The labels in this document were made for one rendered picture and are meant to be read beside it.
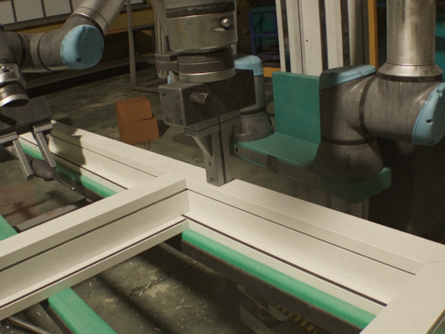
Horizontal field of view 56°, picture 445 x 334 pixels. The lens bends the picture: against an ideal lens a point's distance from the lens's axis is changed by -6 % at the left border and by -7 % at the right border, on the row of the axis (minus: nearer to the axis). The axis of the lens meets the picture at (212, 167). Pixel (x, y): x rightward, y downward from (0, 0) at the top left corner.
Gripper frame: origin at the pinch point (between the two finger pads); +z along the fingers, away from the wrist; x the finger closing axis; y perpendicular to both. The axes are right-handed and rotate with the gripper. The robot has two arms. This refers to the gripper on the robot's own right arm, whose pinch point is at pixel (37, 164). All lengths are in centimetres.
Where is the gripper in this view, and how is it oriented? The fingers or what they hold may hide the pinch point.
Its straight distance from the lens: 90.3
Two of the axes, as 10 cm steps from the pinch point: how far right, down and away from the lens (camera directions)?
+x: 7.5, -3.1, 5.9
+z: 4.8, 8.6, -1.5
